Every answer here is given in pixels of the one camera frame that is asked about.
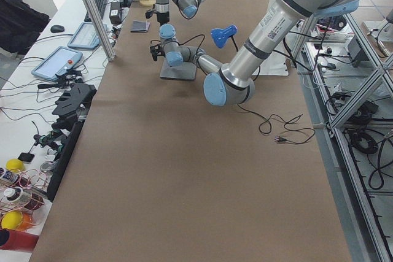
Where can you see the black computer mouse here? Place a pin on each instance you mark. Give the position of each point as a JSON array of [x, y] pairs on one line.
[[57, 29]]

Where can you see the red cup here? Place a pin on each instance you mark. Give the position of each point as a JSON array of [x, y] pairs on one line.
[[18, 240]]

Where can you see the black power adapter box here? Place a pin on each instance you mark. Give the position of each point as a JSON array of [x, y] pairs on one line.
[[115, 14]]

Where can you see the aluminium frame post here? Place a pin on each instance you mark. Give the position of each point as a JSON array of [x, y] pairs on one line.
[[99, 28]]

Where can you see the yellow ball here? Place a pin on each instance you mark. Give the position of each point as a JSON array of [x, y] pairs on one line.
[[15, 165]]

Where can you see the teach pendant tablet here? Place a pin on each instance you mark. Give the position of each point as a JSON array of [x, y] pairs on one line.
[[85, 37], [57, 63]]

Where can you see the dark capped bottle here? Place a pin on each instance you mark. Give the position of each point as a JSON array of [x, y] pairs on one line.
[[14, 195]]

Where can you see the black keyboard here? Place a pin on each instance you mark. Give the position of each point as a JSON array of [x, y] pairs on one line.
[[100, 6]]

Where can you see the near teach pendant tablet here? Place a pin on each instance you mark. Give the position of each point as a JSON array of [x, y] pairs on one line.
[[57, 63]]

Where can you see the aluminium truss frame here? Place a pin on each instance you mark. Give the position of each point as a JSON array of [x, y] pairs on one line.
[[351, 108]]

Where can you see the grey box on right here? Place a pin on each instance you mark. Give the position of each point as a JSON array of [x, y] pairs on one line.
[[356, 52]]

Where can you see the blue desk lamp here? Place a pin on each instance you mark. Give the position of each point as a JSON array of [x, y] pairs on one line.
[[221, 36]]

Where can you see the grey laptop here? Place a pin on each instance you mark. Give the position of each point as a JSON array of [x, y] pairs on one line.
[[185, 72]]

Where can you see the far teach pendant tablet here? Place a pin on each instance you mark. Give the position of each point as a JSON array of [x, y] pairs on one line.
[[85, 37]]

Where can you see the grey folded cloth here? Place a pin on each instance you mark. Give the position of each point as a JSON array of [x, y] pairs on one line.
[[140, 26]]

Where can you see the small black square pad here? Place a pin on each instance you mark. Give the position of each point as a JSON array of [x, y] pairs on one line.
[[26, 157]]

